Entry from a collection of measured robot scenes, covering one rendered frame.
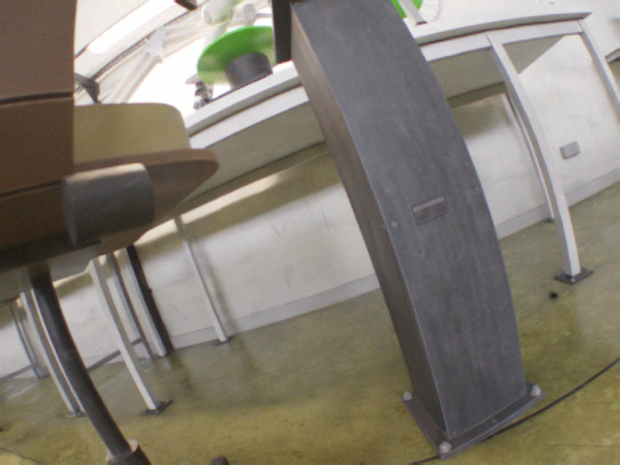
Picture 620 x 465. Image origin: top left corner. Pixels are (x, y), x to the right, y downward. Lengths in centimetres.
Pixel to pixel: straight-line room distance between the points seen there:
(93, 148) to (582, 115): 259
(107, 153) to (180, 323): 201
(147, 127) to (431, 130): 39
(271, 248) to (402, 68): 148
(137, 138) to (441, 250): 42
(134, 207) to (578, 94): 261
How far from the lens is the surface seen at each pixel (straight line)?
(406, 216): 46
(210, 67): 101
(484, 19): 112
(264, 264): 187
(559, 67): 261
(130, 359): 130
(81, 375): 39
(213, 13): 111
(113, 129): 27
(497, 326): 57
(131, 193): 18
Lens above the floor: 46
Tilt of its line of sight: 1 degrees down
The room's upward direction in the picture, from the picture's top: 21 degrees counter-clockwise
